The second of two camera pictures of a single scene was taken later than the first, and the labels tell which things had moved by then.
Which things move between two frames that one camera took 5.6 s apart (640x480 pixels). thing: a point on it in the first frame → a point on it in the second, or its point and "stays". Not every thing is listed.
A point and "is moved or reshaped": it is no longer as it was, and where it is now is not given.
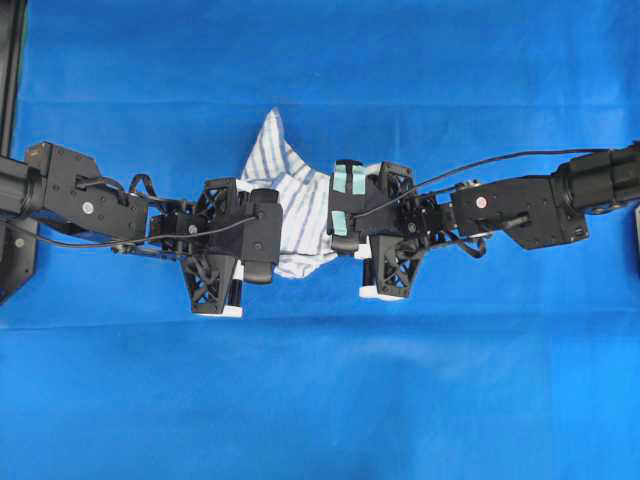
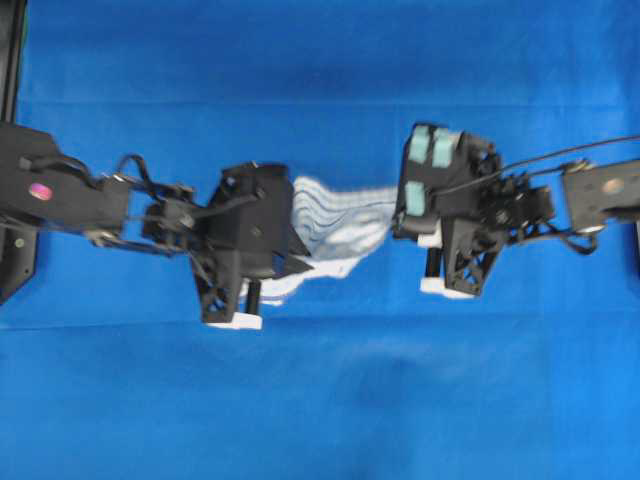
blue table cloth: (519, 363) stays
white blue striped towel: (272, 164) is moved or reshaped
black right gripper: (398, 225) → (486, 207)
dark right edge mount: (637, 222) stays
